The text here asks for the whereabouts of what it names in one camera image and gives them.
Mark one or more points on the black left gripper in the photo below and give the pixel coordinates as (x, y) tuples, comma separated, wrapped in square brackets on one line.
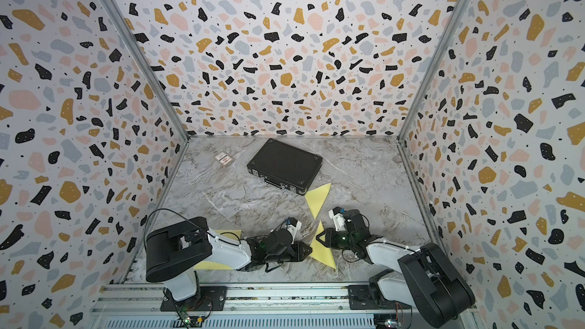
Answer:
[(298, 248)]

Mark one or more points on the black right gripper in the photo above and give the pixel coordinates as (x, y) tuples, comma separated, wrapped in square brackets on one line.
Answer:
[(330, 234)]

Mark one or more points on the yellow square paper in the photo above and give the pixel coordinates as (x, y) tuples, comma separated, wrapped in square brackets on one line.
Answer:
[(212, 266), (316, 198), (320, 252)]

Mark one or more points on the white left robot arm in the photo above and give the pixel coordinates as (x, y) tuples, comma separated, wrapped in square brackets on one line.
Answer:
[(173, 252)]

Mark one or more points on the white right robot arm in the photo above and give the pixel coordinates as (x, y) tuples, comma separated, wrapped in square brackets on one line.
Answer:
[(419, 277)]

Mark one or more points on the black hard carrying case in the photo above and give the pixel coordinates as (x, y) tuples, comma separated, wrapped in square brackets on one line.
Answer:
[(286, 167)]

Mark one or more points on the playing card box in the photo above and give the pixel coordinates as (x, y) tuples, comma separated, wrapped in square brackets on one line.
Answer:
[(224, 158)]

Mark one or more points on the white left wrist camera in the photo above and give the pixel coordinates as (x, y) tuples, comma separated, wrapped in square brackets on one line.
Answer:
[(293, 226)]

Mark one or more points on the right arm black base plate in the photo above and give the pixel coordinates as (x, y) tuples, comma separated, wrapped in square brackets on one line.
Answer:
[(364, 297)]

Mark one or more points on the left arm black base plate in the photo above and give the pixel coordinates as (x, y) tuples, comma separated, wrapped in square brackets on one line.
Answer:
[(207, 299)]

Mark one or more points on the aluminium mounting rail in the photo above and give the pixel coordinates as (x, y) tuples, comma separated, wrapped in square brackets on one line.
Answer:
[(254, 305)]

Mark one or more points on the aluminium corner post right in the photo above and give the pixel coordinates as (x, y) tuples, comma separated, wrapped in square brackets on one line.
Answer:
[(442, 47)]

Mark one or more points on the aluminium corner post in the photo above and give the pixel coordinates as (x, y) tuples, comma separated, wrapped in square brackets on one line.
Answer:
[(130, 42), (442, 47)]

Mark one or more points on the aluminium corner post left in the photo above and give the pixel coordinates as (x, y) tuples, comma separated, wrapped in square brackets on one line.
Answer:
[(130, 42)]

